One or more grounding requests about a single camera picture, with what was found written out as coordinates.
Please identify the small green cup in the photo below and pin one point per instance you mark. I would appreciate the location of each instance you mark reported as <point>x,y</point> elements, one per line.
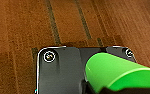
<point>121,73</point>

